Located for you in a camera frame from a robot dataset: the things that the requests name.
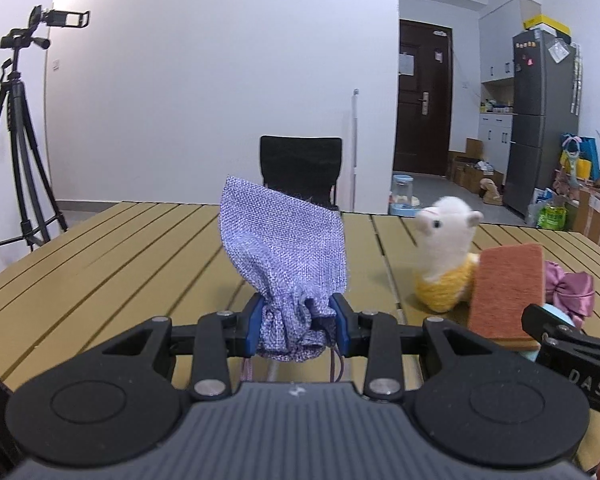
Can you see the white and yellow alpaca plush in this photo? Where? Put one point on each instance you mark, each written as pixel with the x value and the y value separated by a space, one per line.
pixel 442 250

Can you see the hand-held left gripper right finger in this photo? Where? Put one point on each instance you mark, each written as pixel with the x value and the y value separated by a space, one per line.
pixel 341 327

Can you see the white base cabinet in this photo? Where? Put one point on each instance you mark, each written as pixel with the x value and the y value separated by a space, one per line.
pixel 495 140

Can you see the dark wooden door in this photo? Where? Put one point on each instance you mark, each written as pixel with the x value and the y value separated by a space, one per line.
pixel 420 125

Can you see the white wall cabinet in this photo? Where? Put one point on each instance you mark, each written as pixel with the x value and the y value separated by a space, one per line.
pixel 500 45

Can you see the black camera tripod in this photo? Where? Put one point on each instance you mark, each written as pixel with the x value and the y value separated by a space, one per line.
pixel 15 105

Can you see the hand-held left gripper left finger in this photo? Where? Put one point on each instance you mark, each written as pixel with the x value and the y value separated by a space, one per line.
pixel 254 322

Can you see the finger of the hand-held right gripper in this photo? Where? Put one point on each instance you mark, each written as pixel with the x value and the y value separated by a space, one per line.
pixel 540 320

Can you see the green printed bag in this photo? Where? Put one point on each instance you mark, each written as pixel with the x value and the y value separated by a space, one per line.
pixel 552 217

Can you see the orange scouring sponge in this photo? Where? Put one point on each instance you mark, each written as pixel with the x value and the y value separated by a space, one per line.
pixel 505 290

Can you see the pink satin cloth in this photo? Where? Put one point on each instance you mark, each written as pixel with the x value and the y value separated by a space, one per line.
pixel 572 285

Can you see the grey refrigerator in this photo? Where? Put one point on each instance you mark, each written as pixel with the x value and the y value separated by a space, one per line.
pixel 535 135

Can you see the yellow box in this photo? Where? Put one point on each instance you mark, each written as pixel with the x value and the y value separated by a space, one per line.
pixel 547 24

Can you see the light blue foam piece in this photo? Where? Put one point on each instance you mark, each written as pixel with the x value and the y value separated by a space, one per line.
pixel 564 316

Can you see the pet water dispenser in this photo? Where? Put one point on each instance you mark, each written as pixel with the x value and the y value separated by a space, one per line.
pixel 404 195

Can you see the colourful gift bag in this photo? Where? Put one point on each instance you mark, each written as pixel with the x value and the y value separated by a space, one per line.
pixel 580 157

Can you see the black folding chair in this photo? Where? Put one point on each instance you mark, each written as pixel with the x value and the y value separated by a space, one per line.
pixel 300 165

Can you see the open cardboard box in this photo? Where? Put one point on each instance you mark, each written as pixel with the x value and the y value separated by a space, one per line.
pixel 472 167

